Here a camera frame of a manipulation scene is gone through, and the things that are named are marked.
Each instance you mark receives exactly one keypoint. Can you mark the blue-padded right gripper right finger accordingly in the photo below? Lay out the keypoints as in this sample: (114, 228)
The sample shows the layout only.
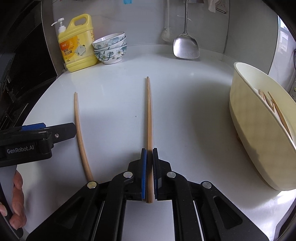
(200, 210)

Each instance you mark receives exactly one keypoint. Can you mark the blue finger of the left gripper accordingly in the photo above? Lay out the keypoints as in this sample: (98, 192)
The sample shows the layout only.
(33, 127)

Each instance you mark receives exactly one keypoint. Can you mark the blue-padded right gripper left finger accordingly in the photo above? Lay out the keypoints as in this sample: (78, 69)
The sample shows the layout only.
(96, 211)

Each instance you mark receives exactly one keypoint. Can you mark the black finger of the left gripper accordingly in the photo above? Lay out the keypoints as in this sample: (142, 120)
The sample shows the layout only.
(57, 133)

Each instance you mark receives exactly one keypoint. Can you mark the wooden chopstick five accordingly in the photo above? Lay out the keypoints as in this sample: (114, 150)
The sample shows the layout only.
(83, 156)

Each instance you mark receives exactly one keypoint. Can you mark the wooden chopstick six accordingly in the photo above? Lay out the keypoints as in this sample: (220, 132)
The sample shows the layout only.
(150, 186)

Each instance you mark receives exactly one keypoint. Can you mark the person's left hand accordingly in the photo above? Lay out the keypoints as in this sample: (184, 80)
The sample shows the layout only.
(18, 219)

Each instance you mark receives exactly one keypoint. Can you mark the yellow dish soap bottle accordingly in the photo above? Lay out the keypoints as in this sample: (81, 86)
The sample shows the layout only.
(75, 42)

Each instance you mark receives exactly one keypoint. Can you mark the bottom floral ceramic bowl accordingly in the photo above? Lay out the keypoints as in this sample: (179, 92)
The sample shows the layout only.
(111, 56)

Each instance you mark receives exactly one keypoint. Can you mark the floral ceramic bowl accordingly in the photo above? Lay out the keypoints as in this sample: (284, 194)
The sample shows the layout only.
(111, 56)
(116, 45)
(108, 40)

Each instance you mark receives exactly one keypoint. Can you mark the cream plastic utensil holder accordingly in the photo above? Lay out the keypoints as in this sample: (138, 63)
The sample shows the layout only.
(265, 139)

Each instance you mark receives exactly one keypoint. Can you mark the top floral ceramic bowl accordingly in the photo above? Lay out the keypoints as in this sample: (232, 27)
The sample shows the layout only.
(108, 40)

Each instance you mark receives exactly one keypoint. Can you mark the middle floral ceramic bowl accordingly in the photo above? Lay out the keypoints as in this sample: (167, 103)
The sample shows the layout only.
(116, 45)

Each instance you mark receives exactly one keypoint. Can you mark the chopsticks inside holder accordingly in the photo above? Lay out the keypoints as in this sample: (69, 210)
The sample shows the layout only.
(275, 108)

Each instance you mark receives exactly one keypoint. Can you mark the white hanging brush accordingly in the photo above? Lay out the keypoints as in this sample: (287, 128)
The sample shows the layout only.
(166, 34)

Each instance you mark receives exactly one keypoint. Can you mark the steel spatula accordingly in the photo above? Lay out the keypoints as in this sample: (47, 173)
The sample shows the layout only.
(184, 45)

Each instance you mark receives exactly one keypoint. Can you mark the white wall socket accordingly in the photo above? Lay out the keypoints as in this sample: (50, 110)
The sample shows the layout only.
(221, 6)

